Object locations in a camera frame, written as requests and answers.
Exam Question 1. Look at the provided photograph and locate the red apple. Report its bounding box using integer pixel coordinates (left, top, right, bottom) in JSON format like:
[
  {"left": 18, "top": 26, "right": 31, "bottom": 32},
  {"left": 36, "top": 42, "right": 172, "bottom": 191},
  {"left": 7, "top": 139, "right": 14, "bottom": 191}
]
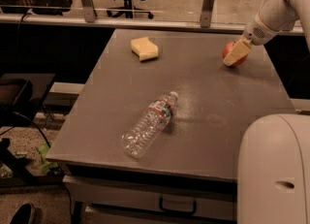
[{"left": 222, "top": 40, "right": 249, "bottom": 68}]

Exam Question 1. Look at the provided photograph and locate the green snack bag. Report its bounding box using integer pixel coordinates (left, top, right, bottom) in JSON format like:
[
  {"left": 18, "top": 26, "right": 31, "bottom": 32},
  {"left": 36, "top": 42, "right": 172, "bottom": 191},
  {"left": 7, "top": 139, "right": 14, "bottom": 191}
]
[{"left": 36, "top": 144, "right": 59, "bottom": 175}]

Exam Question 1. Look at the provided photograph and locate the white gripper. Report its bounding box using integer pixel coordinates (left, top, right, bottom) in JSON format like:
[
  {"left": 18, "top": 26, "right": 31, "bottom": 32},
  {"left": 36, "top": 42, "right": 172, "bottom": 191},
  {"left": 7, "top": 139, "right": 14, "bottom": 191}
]
[{"left": 222, "top": 0, "right": 299, "bottom": 67}]

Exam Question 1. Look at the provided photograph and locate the yellow sponge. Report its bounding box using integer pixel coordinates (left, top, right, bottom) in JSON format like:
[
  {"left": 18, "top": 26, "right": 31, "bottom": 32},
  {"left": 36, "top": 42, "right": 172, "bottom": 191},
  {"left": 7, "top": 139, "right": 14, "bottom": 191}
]
[{"left": 131, "top": 37, "right": 159, "bottom": 61}]

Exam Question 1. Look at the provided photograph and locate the right metal glass bracket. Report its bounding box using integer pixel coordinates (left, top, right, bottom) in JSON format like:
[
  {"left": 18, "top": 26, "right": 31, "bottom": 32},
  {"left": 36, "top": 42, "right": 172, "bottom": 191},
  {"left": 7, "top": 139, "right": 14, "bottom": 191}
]
[{"left": 200, "top": 0, "right": 215, "bottom": 28}]

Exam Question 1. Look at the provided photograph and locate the black shoe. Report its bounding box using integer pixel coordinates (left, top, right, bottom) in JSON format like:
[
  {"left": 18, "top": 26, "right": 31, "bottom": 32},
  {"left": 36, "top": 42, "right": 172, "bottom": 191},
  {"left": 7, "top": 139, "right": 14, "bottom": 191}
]
[{"left": 10, "top": 203, "right": 35, "bottom": 224}]

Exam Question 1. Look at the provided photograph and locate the grey drawer with black handle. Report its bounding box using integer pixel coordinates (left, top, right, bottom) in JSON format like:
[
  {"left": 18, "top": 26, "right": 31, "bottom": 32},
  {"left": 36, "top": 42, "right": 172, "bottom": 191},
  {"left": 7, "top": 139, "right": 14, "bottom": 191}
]
[{"left": 64, "top": 176, "right": 237, "bottom": 224}]

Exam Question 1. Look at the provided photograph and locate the clear plastic water bottle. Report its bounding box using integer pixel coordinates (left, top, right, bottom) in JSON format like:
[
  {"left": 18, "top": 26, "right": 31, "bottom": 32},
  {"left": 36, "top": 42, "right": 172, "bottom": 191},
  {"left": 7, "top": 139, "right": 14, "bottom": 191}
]
[{"left": 122, "top": 91, "right": 178, "bottom": 158}]

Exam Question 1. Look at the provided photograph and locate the black cable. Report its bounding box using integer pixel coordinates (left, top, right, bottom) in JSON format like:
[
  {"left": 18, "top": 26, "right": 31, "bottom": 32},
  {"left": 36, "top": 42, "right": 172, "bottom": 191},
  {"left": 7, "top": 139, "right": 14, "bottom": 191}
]
[{"left": 0, "top": 110, "right": 52, "bottom": 148}]

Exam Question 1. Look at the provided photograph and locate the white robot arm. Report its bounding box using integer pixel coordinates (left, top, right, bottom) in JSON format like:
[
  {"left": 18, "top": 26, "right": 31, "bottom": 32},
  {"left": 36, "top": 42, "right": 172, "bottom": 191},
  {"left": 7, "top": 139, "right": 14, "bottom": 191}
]
[{"left": 222, "top": 0, "right": 310, "bottom": 224}]

